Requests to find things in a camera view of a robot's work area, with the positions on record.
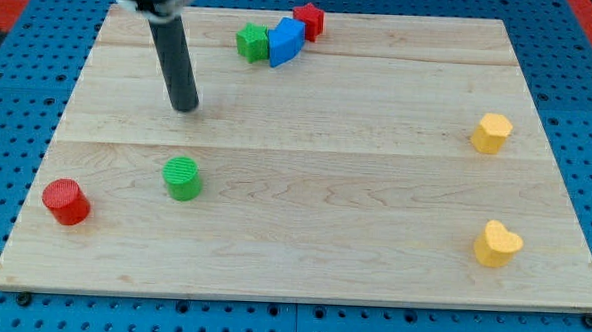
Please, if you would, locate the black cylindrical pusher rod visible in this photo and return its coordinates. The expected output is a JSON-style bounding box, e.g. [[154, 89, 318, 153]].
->
[[149, 17, 199, 112]]

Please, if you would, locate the green star block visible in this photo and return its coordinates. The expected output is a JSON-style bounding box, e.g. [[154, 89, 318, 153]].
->
[[235, 23, 269, 63]]

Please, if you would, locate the blue curved block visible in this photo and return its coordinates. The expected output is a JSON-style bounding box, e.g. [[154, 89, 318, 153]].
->
[[268, 17, 306, 68]]

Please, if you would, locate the green cylinder block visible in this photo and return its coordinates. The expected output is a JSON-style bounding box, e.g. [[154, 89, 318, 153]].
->
[[162, 156, 202, 201]]

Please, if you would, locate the red star block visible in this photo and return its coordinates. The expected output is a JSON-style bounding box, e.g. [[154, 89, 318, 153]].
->
[[293, 2, 325, 43]]

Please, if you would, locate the red cylinder block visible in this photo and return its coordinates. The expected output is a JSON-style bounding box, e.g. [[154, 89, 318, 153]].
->
[[41, 179, 91, 226]]

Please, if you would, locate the wooden board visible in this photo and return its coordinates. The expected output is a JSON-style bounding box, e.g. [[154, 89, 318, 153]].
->
[[0, 6, 592, 313]]

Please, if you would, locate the yellow hexagon block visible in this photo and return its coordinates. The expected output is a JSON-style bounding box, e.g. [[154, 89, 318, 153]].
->
[[470, 112, 513, 155]]

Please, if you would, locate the yellow heart block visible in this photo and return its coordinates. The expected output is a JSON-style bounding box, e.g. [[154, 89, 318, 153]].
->
[[473, 220, 524, 268]]

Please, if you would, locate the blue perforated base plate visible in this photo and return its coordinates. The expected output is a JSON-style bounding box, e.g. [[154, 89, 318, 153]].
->
[[0, 0, 592, 332]]

